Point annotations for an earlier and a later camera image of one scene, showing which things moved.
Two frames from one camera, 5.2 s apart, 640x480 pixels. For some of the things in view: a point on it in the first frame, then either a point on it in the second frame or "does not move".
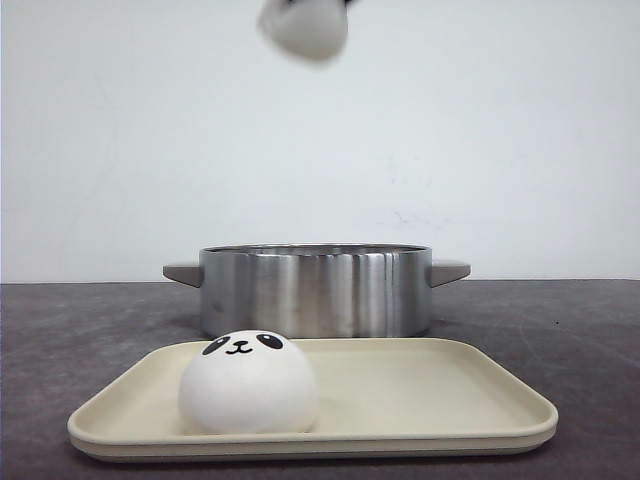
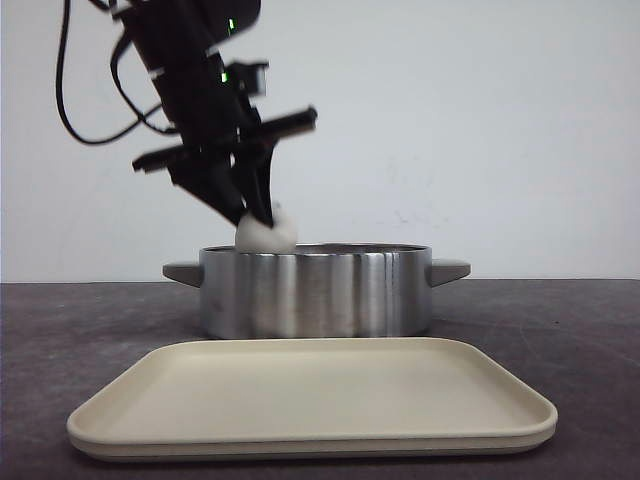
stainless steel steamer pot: x=316 y=289 does not move
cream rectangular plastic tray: x=378 y=397 does not move
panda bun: x=248 y=382 → x=255 y=237
